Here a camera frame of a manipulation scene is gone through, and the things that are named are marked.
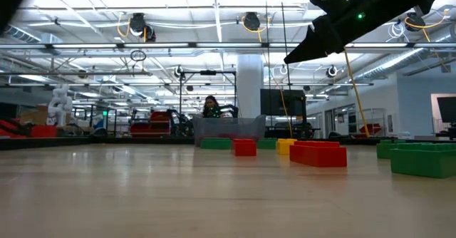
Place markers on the clear plastic bin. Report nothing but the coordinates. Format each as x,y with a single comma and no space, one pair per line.
228,127

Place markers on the cardboard box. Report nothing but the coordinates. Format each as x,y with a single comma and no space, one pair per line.
35,117

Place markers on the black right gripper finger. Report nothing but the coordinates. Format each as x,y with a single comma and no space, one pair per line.
329,41
308,41

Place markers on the yellow toy brick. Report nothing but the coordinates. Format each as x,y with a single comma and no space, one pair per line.
284,147

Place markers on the red tool cart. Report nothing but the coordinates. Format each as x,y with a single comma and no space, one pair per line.
160,117

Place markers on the red equipment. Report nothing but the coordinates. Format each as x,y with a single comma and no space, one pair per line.
7,129
370,128

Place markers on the red crate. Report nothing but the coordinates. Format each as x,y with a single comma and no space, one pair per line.
43,131

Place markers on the white pillar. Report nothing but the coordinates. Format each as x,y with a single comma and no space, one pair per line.
249,88

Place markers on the person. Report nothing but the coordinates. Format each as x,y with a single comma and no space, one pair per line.
211,104

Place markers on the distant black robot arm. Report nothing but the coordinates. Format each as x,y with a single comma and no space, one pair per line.
180,122
229,110

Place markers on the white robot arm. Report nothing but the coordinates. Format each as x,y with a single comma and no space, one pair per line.
60,104

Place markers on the silver ventilation duct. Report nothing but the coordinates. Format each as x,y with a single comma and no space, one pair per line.
392,65

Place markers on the long ceiling light strip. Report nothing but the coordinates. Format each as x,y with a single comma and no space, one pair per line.
228,45

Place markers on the black aluminium table frame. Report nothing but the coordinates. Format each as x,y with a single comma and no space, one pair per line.
107,142

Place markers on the black monitor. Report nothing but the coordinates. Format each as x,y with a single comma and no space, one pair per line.
281,102
447,109

